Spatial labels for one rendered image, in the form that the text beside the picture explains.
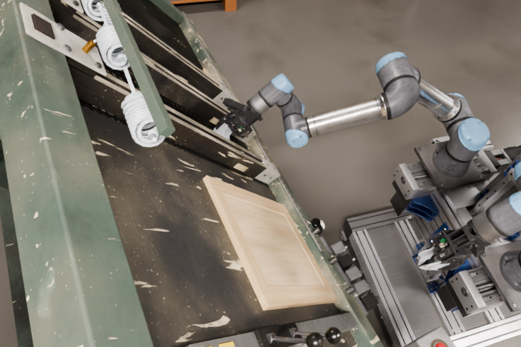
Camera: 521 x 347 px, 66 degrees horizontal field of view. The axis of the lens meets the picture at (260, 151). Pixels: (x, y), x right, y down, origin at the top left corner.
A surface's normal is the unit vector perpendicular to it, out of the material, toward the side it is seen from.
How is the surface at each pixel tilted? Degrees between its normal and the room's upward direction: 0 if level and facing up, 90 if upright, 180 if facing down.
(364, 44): 0
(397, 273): 0
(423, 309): 0
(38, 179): 36
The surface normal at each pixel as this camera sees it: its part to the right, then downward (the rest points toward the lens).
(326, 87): 0.07, -0.58
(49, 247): -0.47, -0.28
